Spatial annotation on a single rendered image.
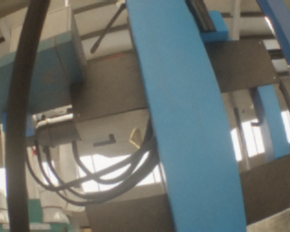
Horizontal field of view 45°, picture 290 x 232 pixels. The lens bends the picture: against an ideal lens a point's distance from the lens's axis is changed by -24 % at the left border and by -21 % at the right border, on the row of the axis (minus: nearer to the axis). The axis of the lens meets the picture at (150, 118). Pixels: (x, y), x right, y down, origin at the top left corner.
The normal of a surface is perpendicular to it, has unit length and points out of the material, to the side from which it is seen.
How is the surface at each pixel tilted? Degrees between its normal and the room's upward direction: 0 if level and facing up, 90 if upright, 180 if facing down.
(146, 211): 90
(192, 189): 90
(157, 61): 90
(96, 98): 90
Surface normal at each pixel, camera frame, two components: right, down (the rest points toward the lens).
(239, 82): -0.05, -0.39
